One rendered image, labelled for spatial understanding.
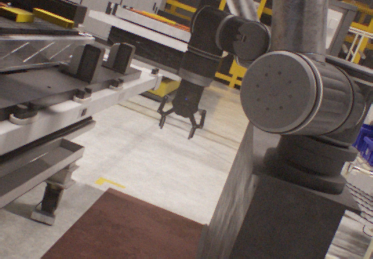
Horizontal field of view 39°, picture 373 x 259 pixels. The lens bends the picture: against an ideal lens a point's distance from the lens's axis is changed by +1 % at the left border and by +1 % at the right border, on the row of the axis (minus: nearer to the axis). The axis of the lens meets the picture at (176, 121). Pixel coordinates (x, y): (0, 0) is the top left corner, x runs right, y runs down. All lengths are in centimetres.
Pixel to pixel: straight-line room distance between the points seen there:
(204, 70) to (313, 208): 50
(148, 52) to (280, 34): 555
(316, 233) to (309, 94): 49
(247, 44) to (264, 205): 45
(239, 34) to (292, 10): 20
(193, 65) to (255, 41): 21
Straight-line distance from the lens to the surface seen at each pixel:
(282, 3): 134
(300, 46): 131
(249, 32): 145
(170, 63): 677
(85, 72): 200
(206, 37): 152
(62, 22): 233
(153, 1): 1110
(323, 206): 154
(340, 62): 150
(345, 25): 449
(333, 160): 154
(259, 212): 153
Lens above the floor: 125
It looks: 12 degrees down
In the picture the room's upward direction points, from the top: 20 degrees clockwise
